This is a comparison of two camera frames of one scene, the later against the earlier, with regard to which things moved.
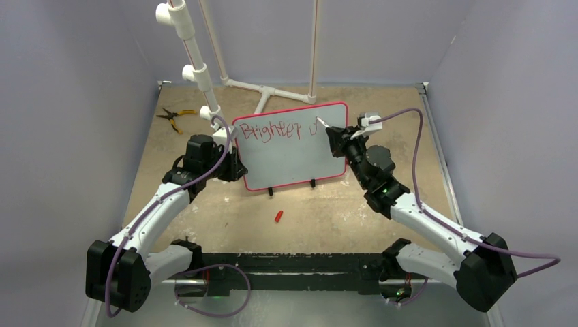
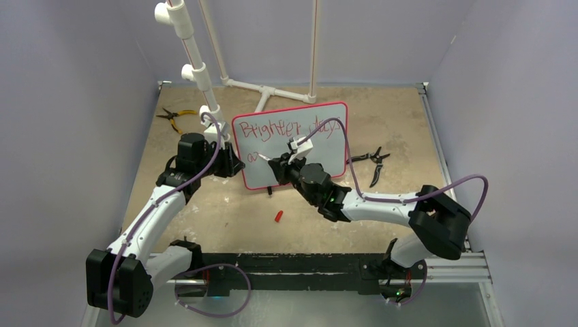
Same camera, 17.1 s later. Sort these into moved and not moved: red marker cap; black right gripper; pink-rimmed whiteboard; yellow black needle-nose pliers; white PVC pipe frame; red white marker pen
Moved: red white marker pen; black right gripper
Not moved: pink-rimmed whiteboard; white PVC pipe frame; red marker cap; yellow black needle-nose pliers
